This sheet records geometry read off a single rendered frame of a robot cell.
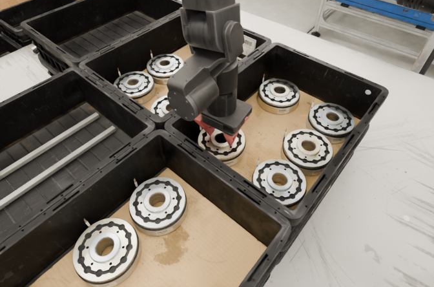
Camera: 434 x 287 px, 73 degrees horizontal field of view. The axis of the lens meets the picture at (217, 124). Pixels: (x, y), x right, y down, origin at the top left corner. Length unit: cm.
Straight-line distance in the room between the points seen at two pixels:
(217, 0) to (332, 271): 56
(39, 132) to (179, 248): 44
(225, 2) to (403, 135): 72
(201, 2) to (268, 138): 37
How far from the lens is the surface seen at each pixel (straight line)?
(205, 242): 55
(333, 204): 78
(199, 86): 43
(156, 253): 55
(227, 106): 51
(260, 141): 67
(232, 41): 43
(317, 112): 73
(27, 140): 80
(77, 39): 109
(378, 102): 69
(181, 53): 93
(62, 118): 81
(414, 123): 106
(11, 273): 57
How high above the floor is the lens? 134
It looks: 47 degrees down
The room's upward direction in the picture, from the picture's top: straight up
